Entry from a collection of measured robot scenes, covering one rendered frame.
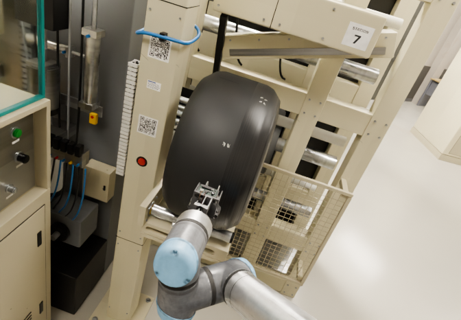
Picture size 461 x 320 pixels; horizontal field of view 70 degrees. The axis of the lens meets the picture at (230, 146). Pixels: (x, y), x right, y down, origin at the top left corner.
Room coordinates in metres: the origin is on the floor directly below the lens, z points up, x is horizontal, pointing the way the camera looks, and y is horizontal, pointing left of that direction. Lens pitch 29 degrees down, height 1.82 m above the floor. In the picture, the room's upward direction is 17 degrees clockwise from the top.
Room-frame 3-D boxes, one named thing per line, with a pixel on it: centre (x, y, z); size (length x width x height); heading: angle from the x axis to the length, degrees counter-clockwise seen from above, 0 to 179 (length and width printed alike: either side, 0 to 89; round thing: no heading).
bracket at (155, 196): (1.14, 0.23, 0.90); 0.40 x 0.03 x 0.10; 176
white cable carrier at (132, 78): (1.10, 0.40, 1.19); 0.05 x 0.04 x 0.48; 176
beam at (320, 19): (1.42, -0.09, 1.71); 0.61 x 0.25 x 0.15; 86
